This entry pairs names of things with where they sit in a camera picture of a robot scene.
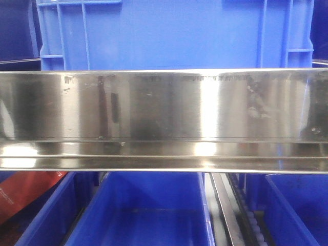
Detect blue right lower bin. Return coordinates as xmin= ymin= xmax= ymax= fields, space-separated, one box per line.
xmin=245 ymin=174 xmax=327 ymax=245

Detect blue centre lower bin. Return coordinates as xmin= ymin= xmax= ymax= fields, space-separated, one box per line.
xmin=66 ymin=172 xmax=215 ymax=245

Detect metal roller track divider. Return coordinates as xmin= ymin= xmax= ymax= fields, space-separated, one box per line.
xmin=204 ymin=173 xmax=275 ymax=245

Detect stainless steel shelf rail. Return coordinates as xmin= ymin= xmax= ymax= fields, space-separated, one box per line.
xmin=1 ymin=68 xmax=327 ymax=174

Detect dark blue crate upper left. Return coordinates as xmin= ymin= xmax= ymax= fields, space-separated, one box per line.
xmin=1 ymin=1 xmax=42 ymax=62

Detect blue left lower bin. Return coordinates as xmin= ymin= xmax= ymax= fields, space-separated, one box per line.
xmin=16 ymin=172 xmax=80 ymax=245

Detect red package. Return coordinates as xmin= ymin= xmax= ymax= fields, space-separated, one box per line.
xmin=1 ymin=171 xmax=67 ymax=223

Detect large blue upper crate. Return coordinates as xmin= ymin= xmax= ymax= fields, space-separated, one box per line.
xmin=36 ymin=1 xmax=314 ymax=70

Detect blue bin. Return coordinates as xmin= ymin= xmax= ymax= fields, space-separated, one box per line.
xmin=245 ymin=174 xmax=327 ymax=245
xmin=16 ymin=172 xmax=80 ymax=245
xmin=66 ymin=172 xmax=215 ymax=245

